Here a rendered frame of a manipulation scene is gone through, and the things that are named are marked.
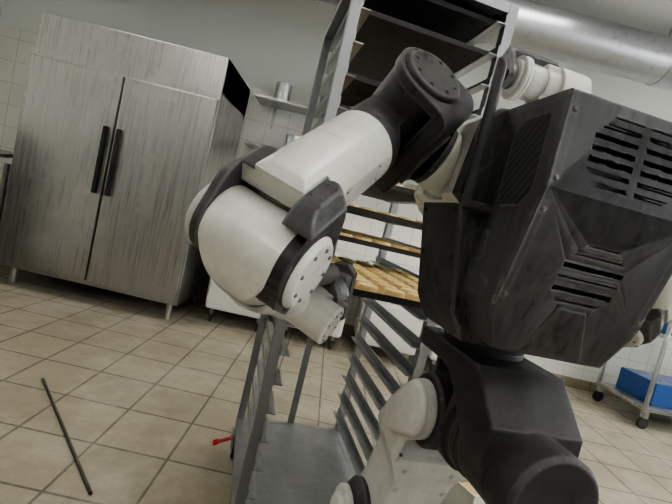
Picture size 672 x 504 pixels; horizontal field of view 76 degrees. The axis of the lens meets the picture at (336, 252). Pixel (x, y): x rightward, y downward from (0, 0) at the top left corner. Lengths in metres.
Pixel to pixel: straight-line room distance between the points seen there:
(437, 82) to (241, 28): 4.07
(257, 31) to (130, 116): 1.55
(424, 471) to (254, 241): 0.55
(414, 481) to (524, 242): 0.48
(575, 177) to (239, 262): 0.35
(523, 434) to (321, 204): 0.36
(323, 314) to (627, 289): 0.38
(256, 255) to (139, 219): 3.17
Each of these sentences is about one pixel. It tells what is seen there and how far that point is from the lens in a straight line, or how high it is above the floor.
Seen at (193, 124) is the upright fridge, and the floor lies 1.51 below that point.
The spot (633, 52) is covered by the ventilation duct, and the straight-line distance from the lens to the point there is 3.91.
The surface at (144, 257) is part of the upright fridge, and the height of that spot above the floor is 0.46.
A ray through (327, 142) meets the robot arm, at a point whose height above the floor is 1.17.
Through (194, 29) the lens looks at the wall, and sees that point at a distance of 4.67.
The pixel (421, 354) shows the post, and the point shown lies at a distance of 1.39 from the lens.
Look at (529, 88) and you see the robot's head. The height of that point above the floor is 1.35.
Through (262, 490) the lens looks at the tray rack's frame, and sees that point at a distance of 1.67.
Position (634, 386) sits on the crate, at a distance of 4.71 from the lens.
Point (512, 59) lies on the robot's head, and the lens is 0.73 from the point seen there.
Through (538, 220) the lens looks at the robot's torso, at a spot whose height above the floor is 1.15.
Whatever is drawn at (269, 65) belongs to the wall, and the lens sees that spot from 4.41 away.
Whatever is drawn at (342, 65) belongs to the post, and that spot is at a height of 1.51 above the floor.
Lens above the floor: 1.10
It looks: 5 degrees down
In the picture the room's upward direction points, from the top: 14 degrees clockwise
